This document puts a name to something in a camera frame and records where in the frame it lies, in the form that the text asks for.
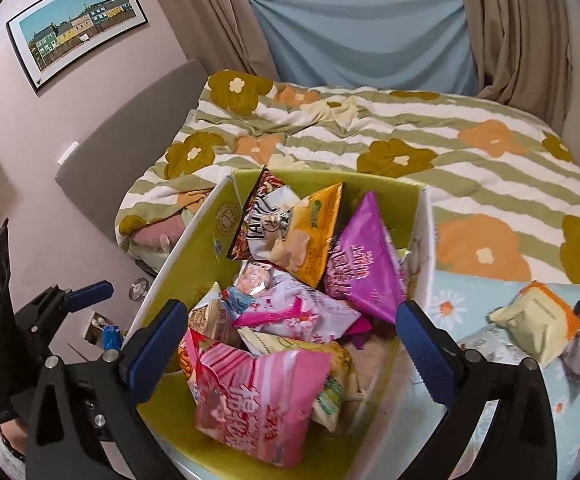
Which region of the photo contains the large pink marshmallow bag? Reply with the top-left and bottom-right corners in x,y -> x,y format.
194,340 -> 322,468

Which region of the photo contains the red white Tatoe chip bag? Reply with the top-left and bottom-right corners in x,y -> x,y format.
227,167 -> 300,260

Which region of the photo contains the operator hand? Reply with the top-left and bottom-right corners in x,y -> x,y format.
0,418 -> 28,455

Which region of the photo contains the grey padded headboard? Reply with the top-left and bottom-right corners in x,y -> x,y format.
55,60 -> 209,240

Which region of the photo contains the cream orange snack packet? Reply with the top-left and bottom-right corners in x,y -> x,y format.
488,281 -> 580,367

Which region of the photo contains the white pink wrapped snack bag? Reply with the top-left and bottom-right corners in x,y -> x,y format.
222,261 -> 372,344

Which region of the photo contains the orange yellow snack bag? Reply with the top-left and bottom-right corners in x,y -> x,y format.
262,182 -> 344,287

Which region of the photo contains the purple snack bag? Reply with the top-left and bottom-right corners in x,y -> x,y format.
322,191 -> 406,323

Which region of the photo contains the floral striped green blanket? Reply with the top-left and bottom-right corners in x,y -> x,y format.
113,70 -> 580,285

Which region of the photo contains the framed houses picture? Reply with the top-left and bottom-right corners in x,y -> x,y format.
6,0 -> 148,92

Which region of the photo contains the beige curtain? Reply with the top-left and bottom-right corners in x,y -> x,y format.
158,0 -> 279,80
464,0 -> 571,132

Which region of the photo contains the blue cloth under window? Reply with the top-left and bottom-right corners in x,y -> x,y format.
249,0 -> 479,96

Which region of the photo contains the beige curtain right side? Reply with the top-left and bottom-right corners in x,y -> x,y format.
464,0 -> 571,132

